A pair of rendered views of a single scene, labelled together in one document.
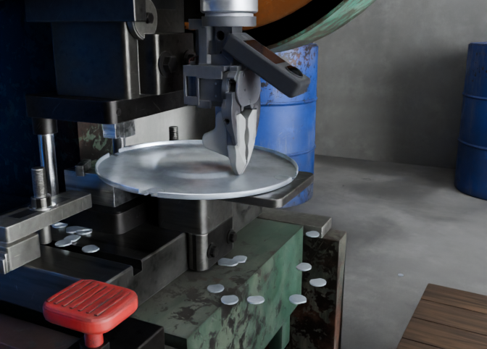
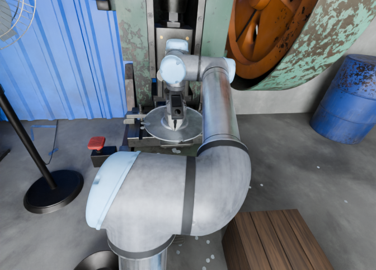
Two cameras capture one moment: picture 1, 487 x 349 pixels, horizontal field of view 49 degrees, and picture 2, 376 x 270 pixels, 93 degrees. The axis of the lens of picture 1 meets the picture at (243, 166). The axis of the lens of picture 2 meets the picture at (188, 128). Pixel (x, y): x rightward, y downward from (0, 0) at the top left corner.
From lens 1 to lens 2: 71 cm
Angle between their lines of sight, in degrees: 51
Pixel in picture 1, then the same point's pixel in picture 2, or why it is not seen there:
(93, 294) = (97, 140)
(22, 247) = (128, 120)
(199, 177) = (164, 125)
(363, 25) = not seen: outside the picture
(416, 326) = (261, 214)
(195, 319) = not seen: hidden behind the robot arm
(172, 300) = (147, 150)
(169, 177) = (159, 121)
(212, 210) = not seen: hidden behind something
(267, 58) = (172, 103)
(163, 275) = (152, 143)
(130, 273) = (137, 139)
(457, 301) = (294, 223)
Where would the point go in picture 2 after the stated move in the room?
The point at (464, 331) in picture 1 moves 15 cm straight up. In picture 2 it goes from (273, 232) to (285, 216)
